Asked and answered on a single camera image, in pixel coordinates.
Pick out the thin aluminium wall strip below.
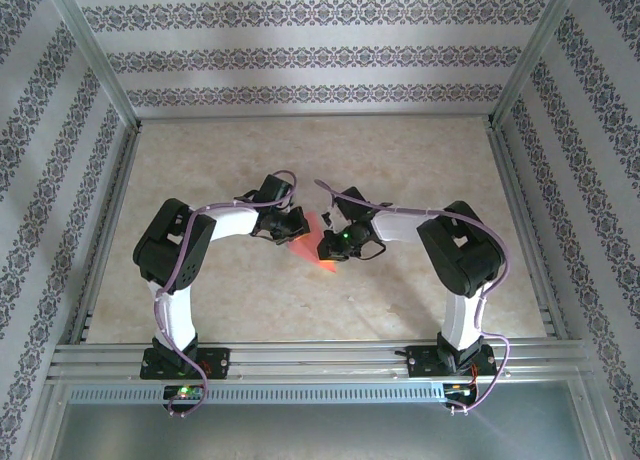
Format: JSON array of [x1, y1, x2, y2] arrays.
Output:
[[137, 112, 494, 126]]

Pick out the slotted grey cable duct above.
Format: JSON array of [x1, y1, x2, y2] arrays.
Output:
[[67, 383, 446, 405]]

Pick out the aluminium frame post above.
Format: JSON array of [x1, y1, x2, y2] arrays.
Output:
[[42, 0, 142, 131], [487, 0, 584, 129]]

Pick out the pink paper sheet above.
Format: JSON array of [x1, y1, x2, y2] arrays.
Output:
[[286, 211, 342, 275]]

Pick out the circuit board green light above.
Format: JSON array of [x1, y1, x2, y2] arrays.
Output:
[[162, 383, 205, 407]]

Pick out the aluminium table edge rail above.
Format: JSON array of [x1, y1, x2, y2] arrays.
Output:
[[67, 124, 144, 345], [487, 124, 570, 340]]

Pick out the grey metal panel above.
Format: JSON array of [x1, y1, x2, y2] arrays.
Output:
[[49, 403, 591, 460]]

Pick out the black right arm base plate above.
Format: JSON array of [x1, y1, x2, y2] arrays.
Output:
[[407, 344, 499, 380]]

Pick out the wide aluminium mounting rail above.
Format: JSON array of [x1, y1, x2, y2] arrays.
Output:
[[47, 342, 591, 384]]

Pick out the circuit board orange wires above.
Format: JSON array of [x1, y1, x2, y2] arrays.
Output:
[[443, 381, 480, 407]]

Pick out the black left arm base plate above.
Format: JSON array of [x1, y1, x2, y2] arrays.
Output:
[[140, 347, 232, 381]]

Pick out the thin black right gripper cable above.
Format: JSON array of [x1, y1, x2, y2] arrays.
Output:
[[358, 240, 388, 261]]

